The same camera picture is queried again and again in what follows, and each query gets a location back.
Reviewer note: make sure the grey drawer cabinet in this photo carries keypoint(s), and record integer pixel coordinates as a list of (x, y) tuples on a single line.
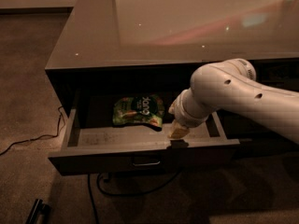
[(143, 47)]

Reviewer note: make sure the black metal bar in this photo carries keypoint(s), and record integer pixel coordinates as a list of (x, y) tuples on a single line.
[(39, 213)]

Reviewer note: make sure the green snack bag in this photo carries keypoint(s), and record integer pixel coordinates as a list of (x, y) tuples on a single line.
[(145, 110)]

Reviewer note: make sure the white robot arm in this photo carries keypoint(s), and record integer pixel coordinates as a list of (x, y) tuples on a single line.
[(231, 85)]

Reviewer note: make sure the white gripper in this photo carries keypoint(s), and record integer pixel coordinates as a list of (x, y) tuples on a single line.
[(181, 115)]

